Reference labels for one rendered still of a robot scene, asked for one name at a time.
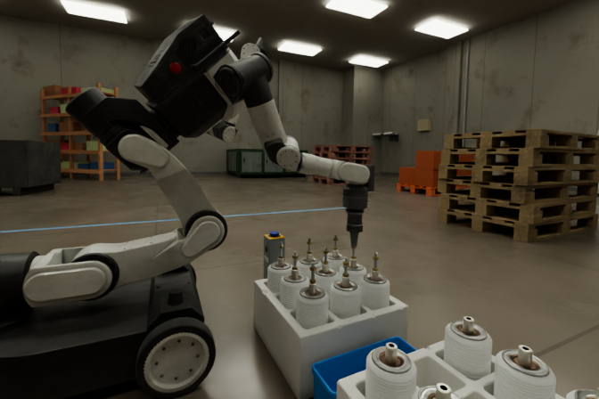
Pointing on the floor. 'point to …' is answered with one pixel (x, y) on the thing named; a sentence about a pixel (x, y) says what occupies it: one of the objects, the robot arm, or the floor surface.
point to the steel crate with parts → (29, 166)
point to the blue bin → (355, 362)
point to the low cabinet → (255, 165)
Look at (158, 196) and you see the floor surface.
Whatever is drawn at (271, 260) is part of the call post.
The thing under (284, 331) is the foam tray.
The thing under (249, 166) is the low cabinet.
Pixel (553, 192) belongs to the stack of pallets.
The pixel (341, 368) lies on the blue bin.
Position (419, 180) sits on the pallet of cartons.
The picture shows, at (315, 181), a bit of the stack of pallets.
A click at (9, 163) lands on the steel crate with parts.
